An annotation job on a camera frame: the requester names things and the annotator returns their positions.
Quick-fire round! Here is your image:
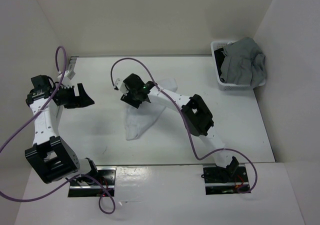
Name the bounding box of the white skirt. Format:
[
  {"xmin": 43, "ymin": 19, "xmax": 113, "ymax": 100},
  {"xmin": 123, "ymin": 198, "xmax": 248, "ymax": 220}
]
[{"xmin": 121, "ymin": 73, "xmax": 178, "ymax": 141}]

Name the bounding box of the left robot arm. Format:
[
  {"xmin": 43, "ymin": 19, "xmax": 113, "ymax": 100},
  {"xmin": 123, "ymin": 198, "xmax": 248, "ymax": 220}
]
[{"xmin": 24, "ymin": 74, "xmax": 100, "ymax": 185}]

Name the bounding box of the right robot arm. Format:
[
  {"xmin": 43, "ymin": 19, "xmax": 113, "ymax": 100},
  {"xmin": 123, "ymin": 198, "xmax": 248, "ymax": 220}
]
[{"xmin": 114, "ymin": 73, "xmax": 239, "ymax": 183}]

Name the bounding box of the white laundry basket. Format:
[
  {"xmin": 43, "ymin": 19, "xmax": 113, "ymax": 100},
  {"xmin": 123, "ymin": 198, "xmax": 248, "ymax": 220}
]
[{"xmin": 210, "ymin": 40, "xmax": 266, "ymax": 90}]

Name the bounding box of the grey skirt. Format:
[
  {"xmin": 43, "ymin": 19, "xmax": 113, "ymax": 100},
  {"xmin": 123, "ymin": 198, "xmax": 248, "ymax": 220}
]
[{"xmin": 219, "ymin": 37, "xmax": 267, "ymax": 88}]

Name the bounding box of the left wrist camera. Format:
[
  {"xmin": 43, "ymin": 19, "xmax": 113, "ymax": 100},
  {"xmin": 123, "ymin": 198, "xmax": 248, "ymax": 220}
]
[{"xmin": 57, "ymin": 70, "xmax": 75, "ymax": 89}]

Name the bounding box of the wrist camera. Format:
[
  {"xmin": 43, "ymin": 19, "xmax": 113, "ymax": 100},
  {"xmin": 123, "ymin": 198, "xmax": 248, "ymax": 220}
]
[
  {"xmin": 113, "ymin": 78, "xmax": 129, "ymax": 96},
  {"xmin": 57, "ymin": 70, "xmax": 75, "ymax": 89}
]

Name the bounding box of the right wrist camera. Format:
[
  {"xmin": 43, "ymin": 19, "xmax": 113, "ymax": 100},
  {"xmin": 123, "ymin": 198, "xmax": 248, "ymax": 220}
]
[{"xmin": 113, "ymin": 78, "xmax": 129, "ymax": 96}]

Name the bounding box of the aluminium table edge rail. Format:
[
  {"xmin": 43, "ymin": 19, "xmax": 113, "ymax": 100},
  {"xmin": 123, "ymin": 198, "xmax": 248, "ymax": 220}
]
[{"xmin": 39, "ymin": 56, "xmax": 79, "ymax": 167}]

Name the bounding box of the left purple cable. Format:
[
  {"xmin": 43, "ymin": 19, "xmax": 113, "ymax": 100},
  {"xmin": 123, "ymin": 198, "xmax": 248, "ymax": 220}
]
[{"xmin": 0, "ymin": 45, "xmax": 118, "ymax": 215}]

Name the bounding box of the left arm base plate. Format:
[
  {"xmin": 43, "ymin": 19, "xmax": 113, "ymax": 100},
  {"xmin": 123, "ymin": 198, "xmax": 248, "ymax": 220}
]
[{"xmin": 68, "ymin": 166, "xmax": 117, "ymax": 198}]

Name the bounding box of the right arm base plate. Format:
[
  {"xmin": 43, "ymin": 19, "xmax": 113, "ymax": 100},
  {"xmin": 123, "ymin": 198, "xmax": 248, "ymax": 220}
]
[{"xmin": 201, "ymin": 164, "xmax": 251, "ymax": 195}]

